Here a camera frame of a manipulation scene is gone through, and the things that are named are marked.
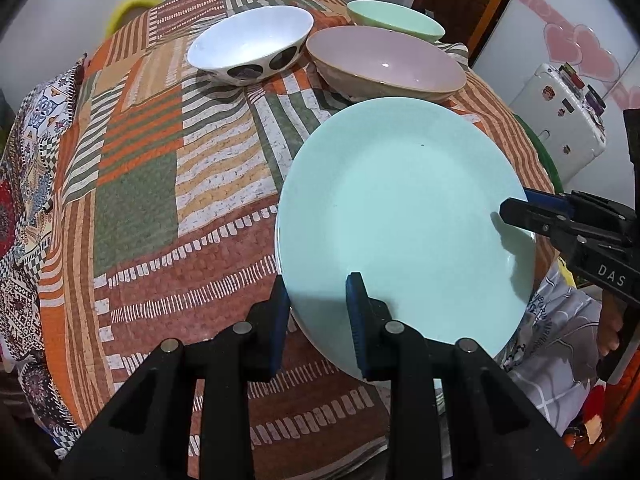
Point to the pink bowl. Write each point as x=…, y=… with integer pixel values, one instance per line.
x=380, y=60

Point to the wooden wardrobe with white doors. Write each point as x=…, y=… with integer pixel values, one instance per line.
x=575, y=5

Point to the light green bowl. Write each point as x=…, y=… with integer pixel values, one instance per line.
x=390, y=17

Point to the orange red cloth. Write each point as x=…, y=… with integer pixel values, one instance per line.
x=592, y=410

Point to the light green plate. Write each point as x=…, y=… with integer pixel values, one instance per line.
x=400, y=200

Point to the grey patterned cloth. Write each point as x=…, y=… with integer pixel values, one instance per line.
x=555, y=355

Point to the orange striped patchwork blanket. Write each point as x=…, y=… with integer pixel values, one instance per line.
x=150, y=200

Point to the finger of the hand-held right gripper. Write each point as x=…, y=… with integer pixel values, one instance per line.
x=550, y=199
x=550, y=225

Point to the small dark jar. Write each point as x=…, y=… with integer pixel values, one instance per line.
x=595, y=100

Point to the blue red patterned blanket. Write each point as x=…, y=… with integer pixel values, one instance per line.
x=30, y=125

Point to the white bowl with dark spots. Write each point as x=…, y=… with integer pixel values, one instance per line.
x=245, y=40

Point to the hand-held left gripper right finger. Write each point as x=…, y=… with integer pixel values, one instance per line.
x=357, y=320

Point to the green hoop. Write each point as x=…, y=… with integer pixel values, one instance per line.
x=545, y=155

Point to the white suitcase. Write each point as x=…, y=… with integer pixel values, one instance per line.
x=555, y=130

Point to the small reddish jar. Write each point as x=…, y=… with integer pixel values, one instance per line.
x=572, y=74

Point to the person's right hand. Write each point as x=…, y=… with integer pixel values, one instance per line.
x=609, y=332

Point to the yellow fuzzy hoop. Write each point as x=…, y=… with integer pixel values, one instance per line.
x=122, y=7

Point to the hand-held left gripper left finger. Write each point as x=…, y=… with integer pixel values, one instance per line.
x=280, y=325

